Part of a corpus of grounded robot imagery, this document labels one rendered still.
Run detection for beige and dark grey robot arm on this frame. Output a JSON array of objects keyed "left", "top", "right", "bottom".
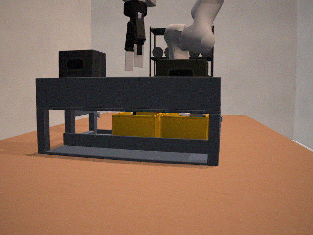
[{"left": 164, "top": 0, "right": 224, "bottom": 59}]

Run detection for dark grey metal shelf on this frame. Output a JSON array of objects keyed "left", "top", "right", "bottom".
[{"left": 36, "top": 77, "right": 223, "bottom": 166}]

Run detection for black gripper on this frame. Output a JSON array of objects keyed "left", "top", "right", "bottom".
[{"left": 124, "top": 0, "right": 147, "bottom": 71}]

